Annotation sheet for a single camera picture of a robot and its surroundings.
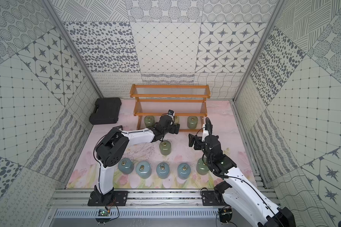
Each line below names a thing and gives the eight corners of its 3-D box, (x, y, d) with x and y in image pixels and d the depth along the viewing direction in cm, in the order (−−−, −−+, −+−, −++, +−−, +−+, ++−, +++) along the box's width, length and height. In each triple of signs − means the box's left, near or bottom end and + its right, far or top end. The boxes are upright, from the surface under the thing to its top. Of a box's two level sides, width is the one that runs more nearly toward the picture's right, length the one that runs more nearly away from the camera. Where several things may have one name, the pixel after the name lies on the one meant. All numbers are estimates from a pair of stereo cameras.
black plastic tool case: (90, 124, 107) (86, 119, 102) (102, 99, 125) (99, 94, 120) (116, 124, 107) (113, 119, 102) (124, 99, 125) (122, 94, 120)
